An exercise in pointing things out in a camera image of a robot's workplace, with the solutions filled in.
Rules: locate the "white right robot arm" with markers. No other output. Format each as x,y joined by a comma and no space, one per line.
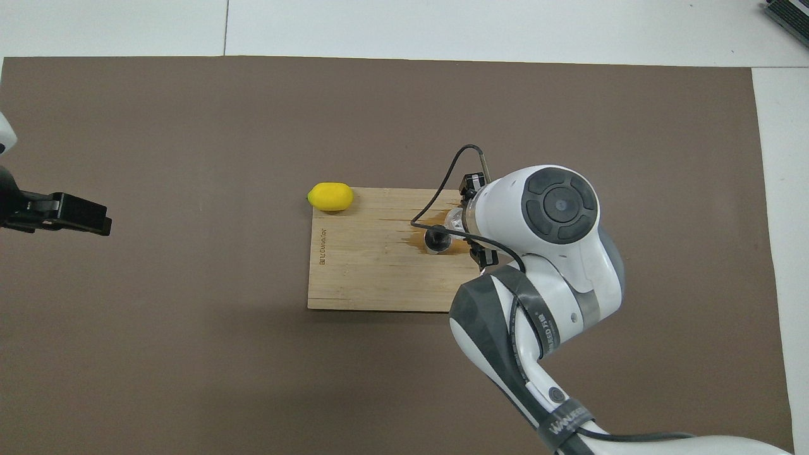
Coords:
556,284

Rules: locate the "wooden cutting board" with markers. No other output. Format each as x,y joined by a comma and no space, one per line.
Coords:
366,265

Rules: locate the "grey ribbed device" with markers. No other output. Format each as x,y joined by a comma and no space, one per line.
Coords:
790,16

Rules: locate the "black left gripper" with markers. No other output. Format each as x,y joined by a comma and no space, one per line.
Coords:
25,212

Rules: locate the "brown table mat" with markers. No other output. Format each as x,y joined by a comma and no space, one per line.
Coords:
189,354

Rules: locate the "steel double jigger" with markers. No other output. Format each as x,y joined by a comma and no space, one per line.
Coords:
436,240

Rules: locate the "yellow lemon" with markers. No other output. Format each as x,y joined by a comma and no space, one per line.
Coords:
330,196

